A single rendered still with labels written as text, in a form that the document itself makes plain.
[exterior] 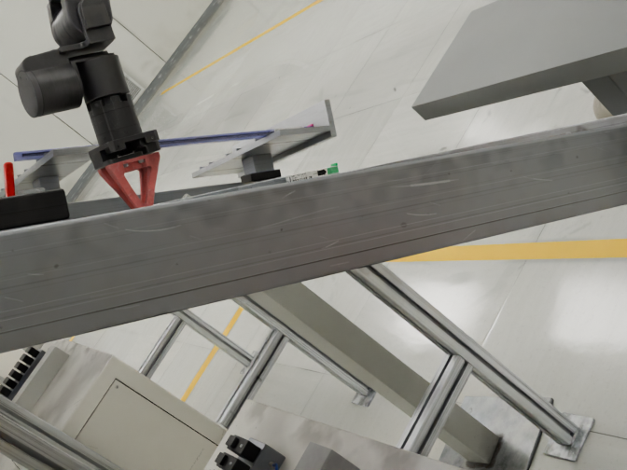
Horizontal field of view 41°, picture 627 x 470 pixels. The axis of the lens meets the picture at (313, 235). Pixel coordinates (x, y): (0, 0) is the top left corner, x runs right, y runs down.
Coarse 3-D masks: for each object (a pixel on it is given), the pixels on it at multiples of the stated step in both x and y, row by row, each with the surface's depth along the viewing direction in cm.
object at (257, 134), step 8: (192, 136) 133; (200, 136) 134; (208, 136) 135; (216, 136) 136; (224, 136) 136; (232, 136) 137; (240, 136) 138; (248, 136) 139; (256, 136) 139; (264, 136) 140; (160, 144) 130; (168, 144) 131; (176, 144) 132; (184, 144) 132; (192, 144) 134; (200, 144) 135; (16, 152) 118; (24, 152) 119; (32, 152) 119; (40, 152) 120; (16, 160) 119
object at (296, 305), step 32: (288, 288) 149; (288, 320) 152; (320, 320) 152; (352, 352) 155; (384, 352) 159; (384, 384) 158; (416, 384) 162; (480, 416) 180; (512, 416) 172; (448, 448) 181; (480, 448) 168; (512, 448) 167
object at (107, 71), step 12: (72, 60) 104; (84, 60) 104; (96, 60) 104; (108, 60) 104; (84, 72) 104; (96, 72) 104; (108, 72) 104; (120, 72) 106; (84, 84) 105; (96, 84) 104; (108, 84) 104; (120, 84) 105; (84, 96) 105; (96, 96) 104; (108, 96) 105
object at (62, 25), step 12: (60, 0) 107; (72, 0) 103; (108, 0) 105; (48, 12) 107; (60, 12) 105; (72, 12) 102; (108, 12) 105; (60, 24) 105; (72, 24) 102; (60, 36) 106; (72, 36) 104; (84, 36) 104
